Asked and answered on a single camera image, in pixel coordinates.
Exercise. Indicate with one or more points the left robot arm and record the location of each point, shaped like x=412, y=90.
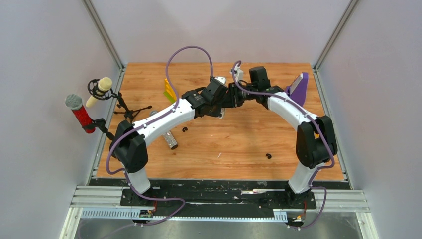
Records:
x=132, y=140

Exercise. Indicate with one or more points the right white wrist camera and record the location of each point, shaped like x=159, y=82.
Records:
x=237, y=75

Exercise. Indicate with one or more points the silver glitter microphone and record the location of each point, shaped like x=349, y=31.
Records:
x=170, y=140

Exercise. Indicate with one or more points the yellow green toy block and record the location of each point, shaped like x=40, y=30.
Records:
x=169, y=92

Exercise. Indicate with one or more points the purple stand with phone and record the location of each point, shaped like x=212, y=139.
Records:
x=297, y=90

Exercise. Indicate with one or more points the black mounting rail base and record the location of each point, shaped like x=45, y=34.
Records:
x=228, y=198

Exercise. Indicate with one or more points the red microphone grey head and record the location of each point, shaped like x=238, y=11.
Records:
x=75, y=104

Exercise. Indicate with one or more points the beige microphone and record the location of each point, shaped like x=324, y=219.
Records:
x=98, y=90

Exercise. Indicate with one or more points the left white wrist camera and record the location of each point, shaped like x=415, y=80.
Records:
x=221, y=79

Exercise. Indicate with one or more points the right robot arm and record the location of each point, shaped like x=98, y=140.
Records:
x=315, y=143

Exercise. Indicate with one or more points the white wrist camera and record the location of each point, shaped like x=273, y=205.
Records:
x=237, y=75
x=221, y=79

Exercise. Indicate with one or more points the white earbud charging case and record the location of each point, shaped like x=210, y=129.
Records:
x=222, y=113

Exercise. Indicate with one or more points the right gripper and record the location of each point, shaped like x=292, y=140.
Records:
x=234, y=100

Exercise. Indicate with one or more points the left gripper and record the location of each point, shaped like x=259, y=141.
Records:
x=217, y=113

